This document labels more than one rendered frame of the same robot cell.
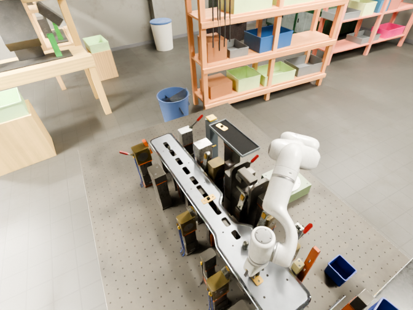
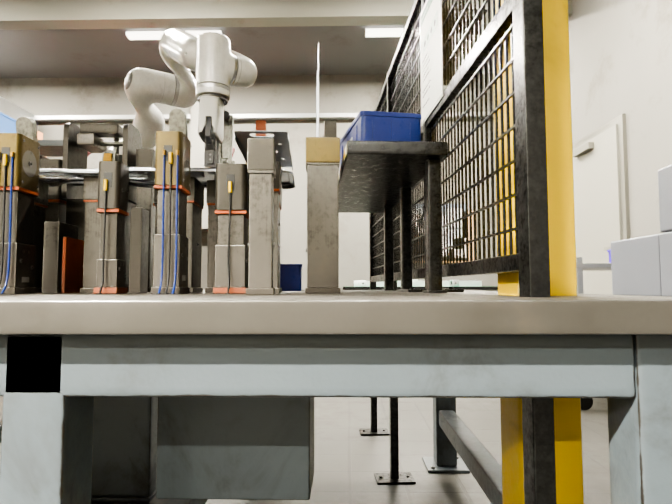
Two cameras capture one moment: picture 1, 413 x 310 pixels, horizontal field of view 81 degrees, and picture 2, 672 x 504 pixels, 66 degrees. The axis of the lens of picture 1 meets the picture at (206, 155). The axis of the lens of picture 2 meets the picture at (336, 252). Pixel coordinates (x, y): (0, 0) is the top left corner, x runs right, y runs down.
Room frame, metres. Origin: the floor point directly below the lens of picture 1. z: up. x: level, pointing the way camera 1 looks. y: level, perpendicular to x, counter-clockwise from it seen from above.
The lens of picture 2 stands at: (-0.43, 0.83, 0.72)
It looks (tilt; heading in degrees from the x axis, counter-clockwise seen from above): 4 degrees up; 297
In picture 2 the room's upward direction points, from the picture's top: straight up
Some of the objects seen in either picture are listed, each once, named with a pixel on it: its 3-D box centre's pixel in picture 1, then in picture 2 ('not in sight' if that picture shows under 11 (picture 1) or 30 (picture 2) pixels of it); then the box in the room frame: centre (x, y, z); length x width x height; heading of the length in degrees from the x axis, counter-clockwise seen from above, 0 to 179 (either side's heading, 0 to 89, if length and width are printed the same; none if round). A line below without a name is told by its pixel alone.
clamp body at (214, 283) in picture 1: (216, 296); (170, 214); (0.38, -0.01, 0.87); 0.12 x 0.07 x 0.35; 119
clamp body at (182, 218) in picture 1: (186, 235); (11, 215); (0.70, 0.14, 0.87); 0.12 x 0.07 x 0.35; 119
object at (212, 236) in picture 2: not in sight; (220, 236); (0.43, -0.23, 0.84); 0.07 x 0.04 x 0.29; 29
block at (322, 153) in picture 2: not in sight; (322, 216); (0.14, -0.25, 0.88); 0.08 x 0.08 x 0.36; 29
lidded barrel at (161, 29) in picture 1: (162, 34); not in sight; (6.37, 0.91, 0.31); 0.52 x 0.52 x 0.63
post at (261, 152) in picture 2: not in sight; (261, 217); (0.12, 0.03, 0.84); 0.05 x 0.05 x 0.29; 29
